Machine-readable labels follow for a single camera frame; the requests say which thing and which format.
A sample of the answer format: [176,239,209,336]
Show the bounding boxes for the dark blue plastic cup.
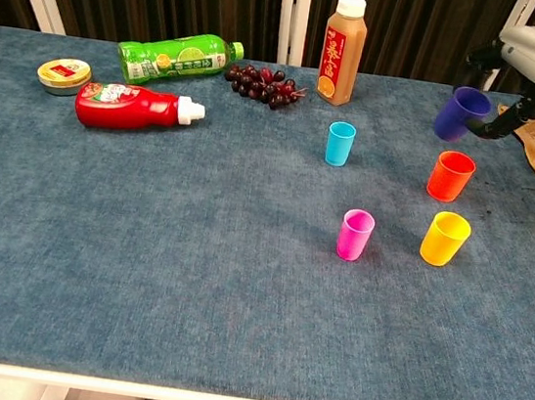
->
[431,82,495,148]

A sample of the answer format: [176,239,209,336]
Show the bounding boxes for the yellow plastic cup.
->
[417,208,474,272]

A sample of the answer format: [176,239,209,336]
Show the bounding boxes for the cyan plastic cup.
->
[323,119,358,169]

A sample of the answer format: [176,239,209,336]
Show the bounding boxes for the pink plastic cup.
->
[334,206,378,265]

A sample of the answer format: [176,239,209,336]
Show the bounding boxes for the large orange plastic cup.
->
[424,148,478,207]

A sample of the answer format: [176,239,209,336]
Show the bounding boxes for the brown juice bottle white cap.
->
[314,0,373,111]

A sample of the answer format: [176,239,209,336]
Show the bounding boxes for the bunch of purple grapes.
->
[220,60,311,115]

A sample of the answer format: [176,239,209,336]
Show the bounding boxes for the green drink bottle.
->
[112,21,247,99]

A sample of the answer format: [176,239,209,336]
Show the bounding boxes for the blue table cloth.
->
[0,24,535,400]

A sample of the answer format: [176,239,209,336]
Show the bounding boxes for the red ketchup bottle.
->
[71,77,209,143]

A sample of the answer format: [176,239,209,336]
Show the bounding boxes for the round yellow tin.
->
[34,54,95,101]

